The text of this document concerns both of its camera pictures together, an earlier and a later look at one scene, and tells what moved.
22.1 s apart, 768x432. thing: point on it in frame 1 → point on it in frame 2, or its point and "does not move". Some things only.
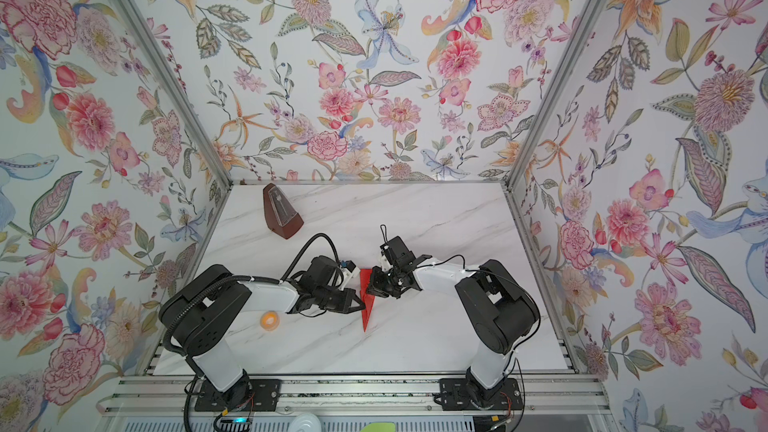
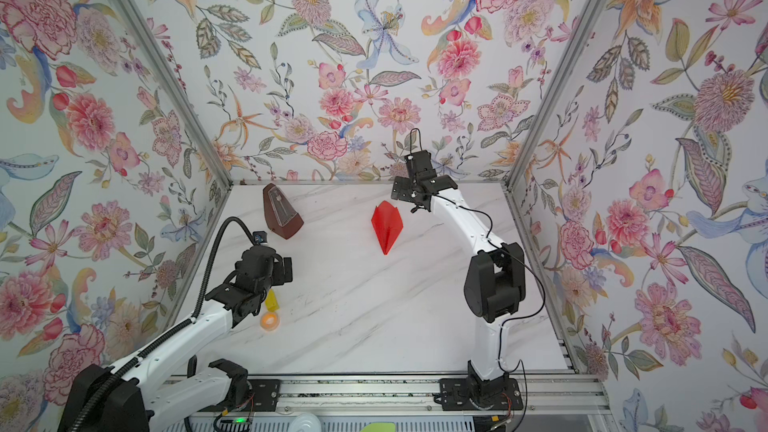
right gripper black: x=376 y=285 → x=406 y=184
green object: x=379 y=427 does not move
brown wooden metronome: x=281 y=215 does not move
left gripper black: x=347 y=298 → x=281 y=276
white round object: x=305 y=422 does not move
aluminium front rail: x=502 y=396 does not move
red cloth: x=367 y=299 → x=387 y=225
